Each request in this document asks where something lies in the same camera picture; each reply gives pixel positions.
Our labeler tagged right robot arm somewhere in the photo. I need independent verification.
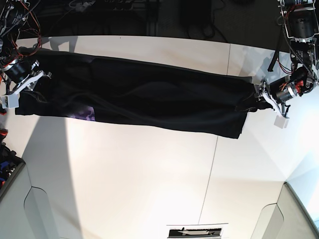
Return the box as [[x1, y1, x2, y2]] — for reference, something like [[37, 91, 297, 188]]
[[0, 0, 52, 95]]

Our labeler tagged black t-shirt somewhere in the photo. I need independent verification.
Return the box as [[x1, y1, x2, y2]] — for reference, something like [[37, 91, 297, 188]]
[[14, 47, 272, 140]]

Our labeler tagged pile of orange black tools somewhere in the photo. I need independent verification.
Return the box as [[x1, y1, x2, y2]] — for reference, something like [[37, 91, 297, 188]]
[[0, 124, 19, 188]]

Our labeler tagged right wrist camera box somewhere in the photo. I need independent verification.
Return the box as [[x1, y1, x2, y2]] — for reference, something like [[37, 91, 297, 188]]
[[1, 94, 19, 109]]

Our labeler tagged grey left corner panel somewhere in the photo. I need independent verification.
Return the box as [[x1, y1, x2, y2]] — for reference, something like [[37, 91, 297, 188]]
[[0, 161, 59, 239]]

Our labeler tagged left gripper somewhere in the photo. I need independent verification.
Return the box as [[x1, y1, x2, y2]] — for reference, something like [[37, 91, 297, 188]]
[[245, 76, 299, 118]]

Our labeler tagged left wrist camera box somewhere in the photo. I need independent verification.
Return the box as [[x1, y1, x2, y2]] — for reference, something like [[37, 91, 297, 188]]
[[274, 115, 289, 129]]

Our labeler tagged printed paper sheet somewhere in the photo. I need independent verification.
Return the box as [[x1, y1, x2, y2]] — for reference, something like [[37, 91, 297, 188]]
[[167, 223, 229, 239]]

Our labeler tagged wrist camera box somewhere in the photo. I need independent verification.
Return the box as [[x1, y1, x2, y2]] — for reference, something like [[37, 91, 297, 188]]
[[274, 115, 289, 129], [1, 94, 19, 109]]

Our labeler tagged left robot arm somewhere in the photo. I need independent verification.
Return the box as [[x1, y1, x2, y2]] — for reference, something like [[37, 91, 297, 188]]
[[243, 0, 319, 119]]

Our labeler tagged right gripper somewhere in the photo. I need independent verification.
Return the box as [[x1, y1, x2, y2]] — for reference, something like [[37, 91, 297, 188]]
[[0, 59, 52, 95]]

